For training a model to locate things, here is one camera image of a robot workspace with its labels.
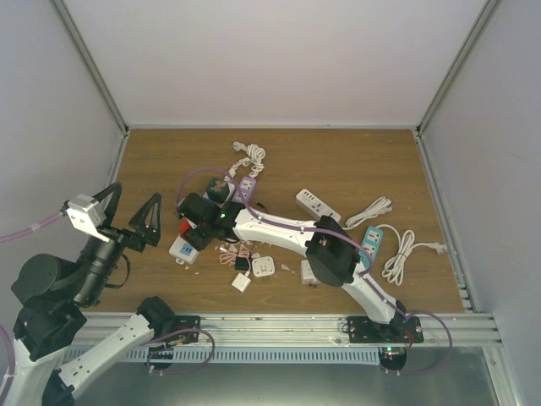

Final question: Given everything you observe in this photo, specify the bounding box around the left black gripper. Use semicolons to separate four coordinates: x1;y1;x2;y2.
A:
76;178;165;302

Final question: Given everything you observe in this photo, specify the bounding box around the red cube socket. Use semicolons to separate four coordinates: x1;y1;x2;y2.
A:
178;218;194;237

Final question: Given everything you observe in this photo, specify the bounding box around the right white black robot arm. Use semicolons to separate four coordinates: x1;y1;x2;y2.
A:
176;193;406;343

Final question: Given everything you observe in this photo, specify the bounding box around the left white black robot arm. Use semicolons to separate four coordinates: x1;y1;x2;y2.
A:
1;182;175;405

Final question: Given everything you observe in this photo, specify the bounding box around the white charger plug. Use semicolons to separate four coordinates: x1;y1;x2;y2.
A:
231;272;252;294

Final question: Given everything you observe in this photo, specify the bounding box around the white multicolour power strip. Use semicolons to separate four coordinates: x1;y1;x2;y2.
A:
168;236;199;266

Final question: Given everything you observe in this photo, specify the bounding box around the white square adapter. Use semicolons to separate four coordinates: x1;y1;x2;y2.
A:
252;256;276;278

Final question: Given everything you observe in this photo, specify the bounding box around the purple power strip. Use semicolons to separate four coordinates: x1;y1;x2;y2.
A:
232;176;257;203

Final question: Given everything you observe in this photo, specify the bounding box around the white grey power strip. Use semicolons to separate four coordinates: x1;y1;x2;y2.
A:
295;189;342;222

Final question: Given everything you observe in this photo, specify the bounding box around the white cube socket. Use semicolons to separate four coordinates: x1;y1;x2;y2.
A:
300;260;320;287

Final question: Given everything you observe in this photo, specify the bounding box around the teal power strip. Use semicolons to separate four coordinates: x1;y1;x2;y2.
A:
361;226;384;260

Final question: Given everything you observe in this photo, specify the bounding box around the pink usb cable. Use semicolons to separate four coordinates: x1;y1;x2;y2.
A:
217;243;250;267

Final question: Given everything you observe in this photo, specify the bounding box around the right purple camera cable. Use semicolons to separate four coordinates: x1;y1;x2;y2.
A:
173;166;453;377

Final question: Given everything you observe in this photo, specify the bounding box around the purple camera cable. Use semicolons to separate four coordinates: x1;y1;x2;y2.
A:
0;209;68;394
173;166;453;377

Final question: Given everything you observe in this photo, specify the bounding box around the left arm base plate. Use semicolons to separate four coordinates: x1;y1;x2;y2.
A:
147;315;201;370

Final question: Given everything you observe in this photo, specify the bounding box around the white coiled cable back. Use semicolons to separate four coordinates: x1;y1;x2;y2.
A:
226;140;267;181

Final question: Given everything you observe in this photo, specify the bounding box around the white coiled cable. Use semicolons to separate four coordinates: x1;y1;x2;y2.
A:
226;140;267;181
374;223;449;285

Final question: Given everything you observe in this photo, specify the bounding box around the grey slotted cable duct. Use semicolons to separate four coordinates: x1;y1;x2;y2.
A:
63;346;381;365

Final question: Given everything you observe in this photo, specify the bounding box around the white coiled cable right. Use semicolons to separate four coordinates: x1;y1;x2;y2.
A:
374;223;449;285

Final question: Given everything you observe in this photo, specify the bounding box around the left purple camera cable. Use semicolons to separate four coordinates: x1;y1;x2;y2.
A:
0;209;68;394

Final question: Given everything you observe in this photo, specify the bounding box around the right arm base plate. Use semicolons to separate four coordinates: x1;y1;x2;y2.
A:
342;316;424;372

